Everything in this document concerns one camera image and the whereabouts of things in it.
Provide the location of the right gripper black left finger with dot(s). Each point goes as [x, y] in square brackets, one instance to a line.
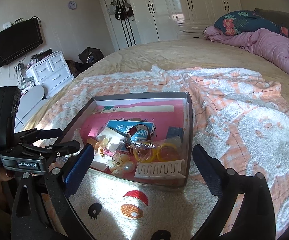
[77, 168]

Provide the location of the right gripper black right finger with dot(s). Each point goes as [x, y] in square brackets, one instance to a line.
[211, 170]

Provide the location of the clear bag white card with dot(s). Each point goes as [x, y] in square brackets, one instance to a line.
[99, 163]

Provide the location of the cream flower hair clip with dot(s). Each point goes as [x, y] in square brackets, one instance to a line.
[100, 146]

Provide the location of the white wavy hair comb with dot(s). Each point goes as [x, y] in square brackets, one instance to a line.
[161, 170]

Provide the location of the pearl hair clip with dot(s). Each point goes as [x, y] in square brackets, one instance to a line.
[120, 164]

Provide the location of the clear plastic bag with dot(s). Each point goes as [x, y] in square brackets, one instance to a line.
[115, 141]

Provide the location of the blue jewelry card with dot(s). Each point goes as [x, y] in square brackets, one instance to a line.
[175, 132]

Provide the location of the yellow hoop earrings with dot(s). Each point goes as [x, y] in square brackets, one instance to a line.
[150, 152]

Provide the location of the white round chair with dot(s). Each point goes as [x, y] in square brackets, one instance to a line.
[30, 103]

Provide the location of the peach white fleece blanket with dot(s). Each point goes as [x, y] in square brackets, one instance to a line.
[239, 117]

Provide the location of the shallow cardboard tray box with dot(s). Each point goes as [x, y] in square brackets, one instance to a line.
[71, 131]

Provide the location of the white drawer cabinet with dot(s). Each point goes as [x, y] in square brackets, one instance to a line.
[52, 73]

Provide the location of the black bag on floor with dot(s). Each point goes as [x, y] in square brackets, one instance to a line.
[91, 55]

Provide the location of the beige bed cover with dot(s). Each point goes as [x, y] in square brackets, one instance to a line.
[170, 55]

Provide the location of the pink quilt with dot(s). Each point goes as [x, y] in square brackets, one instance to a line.
[264, 43]

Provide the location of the dark floral pillow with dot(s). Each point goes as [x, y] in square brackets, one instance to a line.
[241, 21]

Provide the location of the dark grey headboard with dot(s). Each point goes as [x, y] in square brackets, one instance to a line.
[277, 17]

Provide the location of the hanging bags on door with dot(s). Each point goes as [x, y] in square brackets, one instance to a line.
[120, 9]

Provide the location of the white built-in wardrobe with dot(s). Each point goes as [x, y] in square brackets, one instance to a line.
[166, 20]

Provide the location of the black wall television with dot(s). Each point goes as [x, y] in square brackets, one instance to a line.
[19, 39]

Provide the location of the purple wall clock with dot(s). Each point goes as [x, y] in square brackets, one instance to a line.
[72, 5]

